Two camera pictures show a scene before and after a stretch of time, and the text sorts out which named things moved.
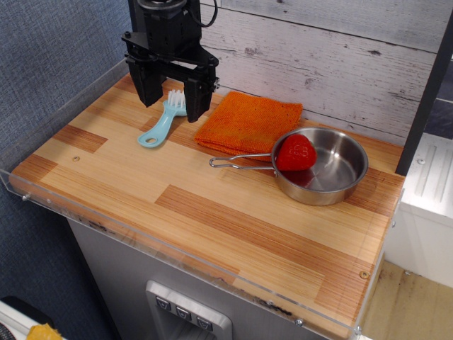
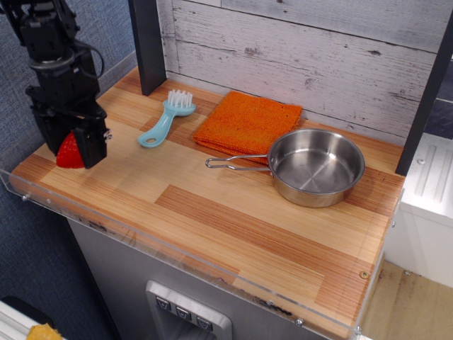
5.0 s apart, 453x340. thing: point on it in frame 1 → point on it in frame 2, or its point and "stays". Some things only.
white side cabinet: (420, 241) stays
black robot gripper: (170, 42) → (62, 98)
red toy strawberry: (294, 152) → (69, 154)
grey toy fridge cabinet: (148, 297) stays
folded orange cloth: (245, 125) stays
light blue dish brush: (175, 106) stays
